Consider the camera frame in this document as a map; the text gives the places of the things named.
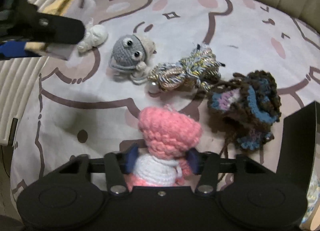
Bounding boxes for pink white crochet doll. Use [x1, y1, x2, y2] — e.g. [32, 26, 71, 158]
[125, 107, 202, 190]

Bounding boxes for brown blue crochet piece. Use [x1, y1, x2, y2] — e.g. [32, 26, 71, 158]
[207, 70, 281, 152]

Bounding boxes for black storage box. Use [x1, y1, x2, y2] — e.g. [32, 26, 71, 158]
[276, 102, 319, 192]

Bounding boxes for multicolour braided cord bundle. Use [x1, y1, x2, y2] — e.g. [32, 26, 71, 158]
[147, 43, 226, 94]

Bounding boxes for wooden box lid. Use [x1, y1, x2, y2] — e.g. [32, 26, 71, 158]
[22, 0, 95, 60]

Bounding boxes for cream ribbed headboard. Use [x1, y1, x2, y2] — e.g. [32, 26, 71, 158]
[0, 0, 55, 146]

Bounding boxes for white yarn ball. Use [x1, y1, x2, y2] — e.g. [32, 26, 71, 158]
[77, 25, 108, 53]

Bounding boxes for cartoon bear bed sheet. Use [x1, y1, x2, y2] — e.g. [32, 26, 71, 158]
[10, 0, 319, 196]

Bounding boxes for blue floral fabric pouch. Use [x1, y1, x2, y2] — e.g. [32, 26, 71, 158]
[300, 171, 320, 230]

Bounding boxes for grey crochet octopus toy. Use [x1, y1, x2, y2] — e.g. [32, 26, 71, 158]
[108, 34, 156, 85]

